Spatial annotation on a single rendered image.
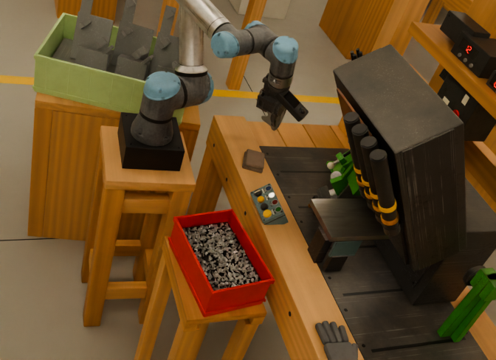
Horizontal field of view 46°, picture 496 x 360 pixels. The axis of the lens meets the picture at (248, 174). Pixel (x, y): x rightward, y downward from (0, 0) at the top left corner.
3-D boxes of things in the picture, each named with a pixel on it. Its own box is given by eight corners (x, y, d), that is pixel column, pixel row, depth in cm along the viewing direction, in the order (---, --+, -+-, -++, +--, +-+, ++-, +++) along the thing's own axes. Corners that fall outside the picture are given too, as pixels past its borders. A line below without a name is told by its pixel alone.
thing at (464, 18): (463, 52, 183) (474, 32, 179) (438, 29, 194) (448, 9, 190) (480, 54, 186) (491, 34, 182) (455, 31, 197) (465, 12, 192)
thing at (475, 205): (410, 306, 185) (463, 232, 164) (368, 236, 206) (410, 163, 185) (455, 302, 192) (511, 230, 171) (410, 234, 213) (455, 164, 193)
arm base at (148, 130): (130, 143, 202) (135, 119, 196) (130, 118, 213) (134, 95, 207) (173, 148, 206) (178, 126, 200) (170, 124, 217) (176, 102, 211)
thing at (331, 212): (328, 244, 166) (331, 237, 164) (307, 205, 177) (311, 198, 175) (435, 240, 181) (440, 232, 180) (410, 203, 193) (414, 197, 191)
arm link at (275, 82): (298, 69, 178) (285, 84, 174) (295, 80, 182) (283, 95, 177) (277, 60, 180) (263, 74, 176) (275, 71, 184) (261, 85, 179)
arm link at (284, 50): (286, 29, 172) (305, 45, 168) (281, 57, 181) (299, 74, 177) (266, 38, 169) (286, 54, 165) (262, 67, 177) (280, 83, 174)
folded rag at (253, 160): (261, 174, 217) (263, 168, 215) (241, 168, 216) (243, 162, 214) (263, 158, 224) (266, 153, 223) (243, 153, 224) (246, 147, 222)
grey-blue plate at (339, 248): (322, 271, 186) (338, 242, 177) (319, 267, 187) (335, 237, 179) (347, 270, 189) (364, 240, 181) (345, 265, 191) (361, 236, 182)
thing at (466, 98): (454, 140, 181) (478, 101, 172) (426, 109, 193) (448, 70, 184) (484, 142, 186) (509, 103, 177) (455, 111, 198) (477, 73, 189)
